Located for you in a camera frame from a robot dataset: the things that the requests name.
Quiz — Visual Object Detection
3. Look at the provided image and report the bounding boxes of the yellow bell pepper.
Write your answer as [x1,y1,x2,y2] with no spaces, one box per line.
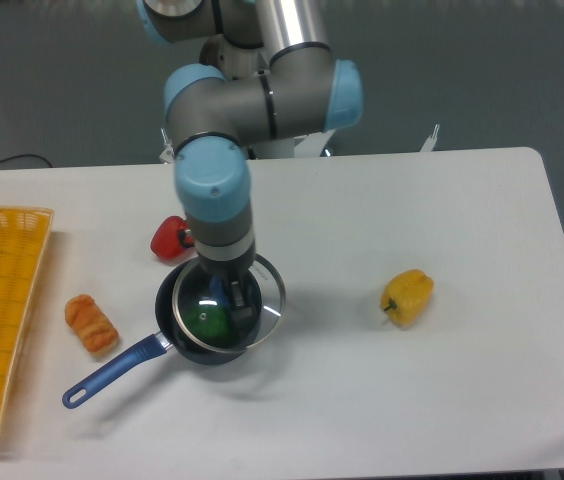
[380,269,435,328]

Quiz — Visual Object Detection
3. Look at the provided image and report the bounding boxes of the green bell pepper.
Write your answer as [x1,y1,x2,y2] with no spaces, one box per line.
[183,300,233,346]

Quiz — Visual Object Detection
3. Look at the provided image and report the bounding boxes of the glass pot lid blue knob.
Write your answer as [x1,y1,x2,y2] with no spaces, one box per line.
[172,255,286,355]

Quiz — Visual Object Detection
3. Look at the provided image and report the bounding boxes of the dark blue saucepan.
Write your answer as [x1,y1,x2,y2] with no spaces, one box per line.
[62,259,264,410]

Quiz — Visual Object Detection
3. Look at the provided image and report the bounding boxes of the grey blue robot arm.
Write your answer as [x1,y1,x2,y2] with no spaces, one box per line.
[137,1,363,320]

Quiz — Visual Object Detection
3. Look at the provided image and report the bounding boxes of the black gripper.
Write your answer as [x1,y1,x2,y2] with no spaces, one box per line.
[195,244,256,330]

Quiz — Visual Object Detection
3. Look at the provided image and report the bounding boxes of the black cable on floor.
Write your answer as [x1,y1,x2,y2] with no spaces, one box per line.
[0,153,54,168]

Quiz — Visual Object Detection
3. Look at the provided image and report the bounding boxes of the orange bread loaf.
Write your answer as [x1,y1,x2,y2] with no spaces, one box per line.
[64,294,119,357]

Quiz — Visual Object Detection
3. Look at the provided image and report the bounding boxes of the red bell pepper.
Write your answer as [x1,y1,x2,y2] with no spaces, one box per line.
[150,216,194,261]

